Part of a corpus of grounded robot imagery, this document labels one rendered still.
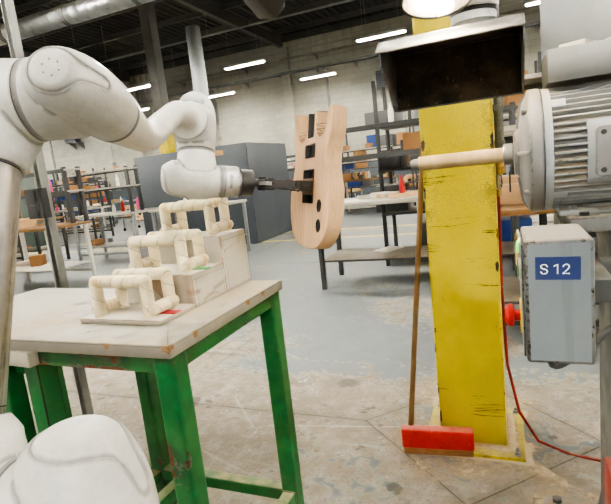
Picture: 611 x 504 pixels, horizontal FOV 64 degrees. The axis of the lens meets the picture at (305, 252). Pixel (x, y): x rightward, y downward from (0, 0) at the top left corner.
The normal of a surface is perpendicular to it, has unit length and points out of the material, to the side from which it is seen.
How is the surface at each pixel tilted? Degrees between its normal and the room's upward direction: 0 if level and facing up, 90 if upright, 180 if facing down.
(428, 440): 90
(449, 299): 90
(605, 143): 90
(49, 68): 75
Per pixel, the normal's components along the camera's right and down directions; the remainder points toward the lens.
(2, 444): 0.90, -0.39
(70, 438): 0.00, -0.99
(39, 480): -0.19, -0.36
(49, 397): 0.90, -0.03
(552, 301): -0.37, 0.19
